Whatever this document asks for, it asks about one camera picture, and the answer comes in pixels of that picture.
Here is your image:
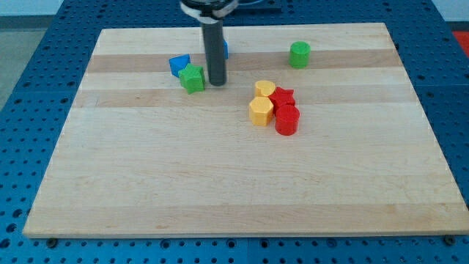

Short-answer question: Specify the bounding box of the green cylinder block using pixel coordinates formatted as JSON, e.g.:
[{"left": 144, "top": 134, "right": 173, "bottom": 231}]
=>
[{"left": 289, "top": 41, "right": 311, "bottom": 69}]

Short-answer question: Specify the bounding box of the red cylinder block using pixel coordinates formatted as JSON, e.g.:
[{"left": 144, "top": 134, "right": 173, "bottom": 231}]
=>
[{"left": 275, "top": 105, "right": 300, "bottom": 136}]

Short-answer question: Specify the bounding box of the yellow hexagon block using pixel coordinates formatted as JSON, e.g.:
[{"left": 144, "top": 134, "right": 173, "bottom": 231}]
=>
[{"left": 248, "top": 97, "right": 273, "bottom": 126}]

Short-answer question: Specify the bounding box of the blue triangle block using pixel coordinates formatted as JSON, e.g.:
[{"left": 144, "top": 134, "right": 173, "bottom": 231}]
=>
[{"left": 169, "top": 54, "right": 191, "bottom": 78}]

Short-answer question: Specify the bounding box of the black robot arm flange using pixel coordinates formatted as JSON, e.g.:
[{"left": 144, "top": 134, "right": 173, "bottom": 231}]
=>
[{"left": 180, "top": 0, "right": 239, "bottom": 24}]

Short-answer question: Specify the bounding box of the green star block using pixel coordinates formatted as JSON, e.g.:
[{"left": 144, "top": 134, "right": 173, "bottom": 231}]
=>
[{"left": 178, "top": 63, "right": 205, "bottom": 94}]

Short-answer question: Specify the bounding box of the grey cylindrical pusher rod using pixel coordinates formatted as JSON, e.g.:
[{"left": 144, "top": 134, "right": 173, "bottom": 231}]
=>
[{"left": 202, "top": 21, "right": 226, "bottom": 87}]

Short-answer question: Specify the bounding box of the blue cube block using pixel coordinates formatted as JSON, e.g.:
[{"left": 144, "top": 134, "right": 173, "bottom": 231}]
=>
[{"left": 224, "top": 40, "right": 229, "bottom": 59}]

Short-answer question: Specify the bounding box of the light wooden board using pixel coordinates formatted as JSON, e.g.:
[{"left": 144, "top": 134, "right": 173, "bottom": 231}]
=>
[{"left": 23, "top": 23, "right": 468, "bottom": 238}]

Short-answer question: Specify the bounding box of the red star block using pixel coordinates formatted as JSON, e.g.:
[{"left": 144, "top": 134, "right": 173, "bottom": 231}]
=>
[{"left": 268, "top": 87, "right": 296, "bottom": 114}]

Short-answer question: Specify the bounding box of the yellow heart block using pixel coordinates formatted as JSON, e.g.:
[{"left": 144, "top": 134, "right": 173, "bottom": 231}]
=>
[{"left": 254, "top": 80, "right": 276, "bottom": 97}]

